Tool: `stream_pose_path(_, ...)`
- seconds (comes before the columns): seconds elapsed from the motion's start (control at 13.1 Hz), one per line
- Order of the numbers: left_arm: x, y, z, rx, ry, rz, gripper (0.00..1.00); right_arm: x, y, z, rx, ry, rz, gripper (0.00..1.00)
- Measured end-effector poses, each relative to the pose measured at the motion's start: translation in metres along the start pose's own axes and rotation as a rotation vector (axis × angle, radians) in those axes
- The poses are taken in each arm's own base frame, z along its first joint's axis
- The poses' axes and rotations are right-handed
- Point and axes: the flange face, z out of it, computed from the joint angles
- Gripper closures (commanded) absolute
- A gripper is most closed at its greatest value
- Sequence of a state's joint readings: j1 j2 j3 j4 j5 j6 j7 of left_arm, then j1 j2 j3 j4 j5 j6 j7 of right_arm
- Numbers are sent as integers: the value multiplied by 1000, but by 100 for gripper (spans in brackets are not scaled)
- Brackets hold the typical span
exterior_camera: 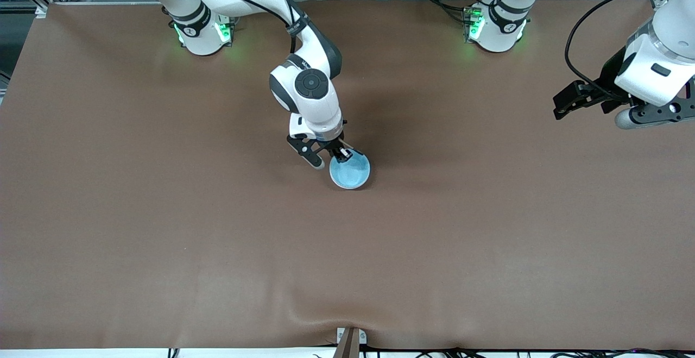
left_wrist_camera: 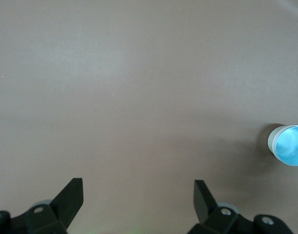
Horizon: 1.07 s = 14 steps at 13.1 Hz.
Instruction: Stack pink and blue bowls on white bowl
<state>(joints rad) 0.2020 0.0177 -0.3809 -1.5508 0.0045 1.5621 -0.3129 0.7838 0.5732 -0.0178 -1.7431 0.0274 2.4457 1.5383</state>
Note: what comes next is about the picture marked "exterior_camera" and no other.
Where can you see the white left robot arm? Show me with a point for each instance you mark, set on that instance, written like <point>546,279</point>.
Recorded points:
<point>659,59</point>

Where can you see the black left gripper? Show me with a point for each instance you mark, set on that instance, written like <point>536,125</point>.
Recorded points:
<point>609,76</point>

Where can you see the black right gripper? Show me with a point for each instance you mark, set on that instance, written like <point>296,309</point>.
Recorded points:
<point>335,146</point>

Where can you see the blue bowl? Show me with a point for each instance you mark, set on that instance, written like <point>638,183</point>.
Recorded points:
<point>352,172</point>

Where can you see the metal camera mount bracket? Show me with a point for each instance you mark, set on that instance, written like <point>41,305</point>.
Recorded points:
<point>351,341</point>

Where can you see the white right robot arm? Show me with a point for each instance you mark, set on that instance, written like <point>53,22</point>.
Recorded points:
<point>312,92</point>

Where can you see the brown table mat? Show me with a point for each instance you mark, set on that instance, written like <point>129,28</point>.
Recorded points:
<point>347,271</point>

